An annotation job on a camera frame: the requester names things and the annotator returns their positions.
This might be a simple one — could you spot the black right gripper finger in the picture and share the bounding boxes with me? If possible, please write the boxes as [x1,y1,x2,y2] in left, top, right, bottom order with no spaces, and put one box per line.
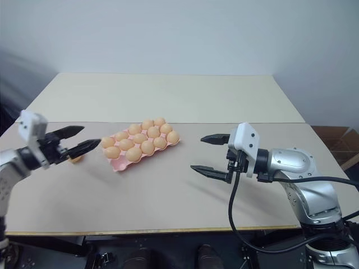
[190,164,228,183]
[200,133,231,146]

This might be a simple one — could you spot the brown cardboard box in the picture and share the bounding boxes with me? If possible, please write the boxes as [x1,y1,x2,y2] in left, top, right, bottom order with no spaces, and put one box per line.
[311,126,359,171]

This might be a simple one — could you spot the black table frame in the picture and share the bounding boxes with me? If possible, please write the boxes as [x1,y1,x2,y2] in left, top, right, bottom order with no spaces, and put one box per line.
[5,229,309,269]

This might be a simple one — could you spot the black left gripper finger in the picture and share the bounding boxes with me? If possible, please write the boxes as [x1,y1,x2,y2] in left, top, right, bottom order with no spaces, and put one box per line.
[54,125,85,141]
[68,138,102,160]

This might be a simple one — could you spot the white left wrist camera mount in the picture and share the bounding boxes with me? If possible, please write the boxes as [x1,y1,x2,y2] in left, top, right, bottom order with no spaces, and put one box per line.
[17,109,49,171]

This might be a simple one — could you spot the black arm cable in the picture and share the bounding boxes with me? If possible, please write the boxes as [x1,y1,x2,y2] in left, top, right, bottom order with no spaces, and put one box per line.
[256,172,359,187]

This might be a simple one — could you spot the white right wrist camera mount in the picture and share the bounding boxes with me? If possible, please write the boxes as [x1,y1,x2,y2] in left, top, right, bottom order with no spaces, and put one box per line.
[227,122,261,179]

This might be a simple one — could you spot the pink egg tray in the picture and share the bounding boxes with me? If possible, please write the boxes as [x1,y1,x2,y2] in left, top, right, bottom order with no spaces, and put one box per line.
[100,123,181,173]

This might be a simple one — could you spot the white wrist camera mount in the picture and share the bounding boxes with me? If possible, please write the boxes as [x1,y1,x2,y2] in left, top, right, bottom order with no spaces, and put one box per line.
[227,122,261,179]
[17,109,49,171]

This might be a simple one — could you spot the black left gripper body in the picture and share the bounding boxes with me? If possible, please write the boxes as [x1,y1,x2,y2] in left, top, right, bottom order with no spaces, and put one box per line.
[38,132,71,166]

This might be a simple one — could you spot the black looping robot cable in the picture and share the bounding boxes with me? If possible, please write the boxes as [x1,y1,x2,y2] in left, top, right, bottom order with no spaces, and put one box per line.
[227,151,346,252]

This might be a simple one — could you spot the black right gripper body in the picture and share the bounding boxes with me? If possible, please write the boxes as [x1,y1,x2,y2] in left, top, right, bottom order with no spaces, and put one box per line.
[224,147,243,185]

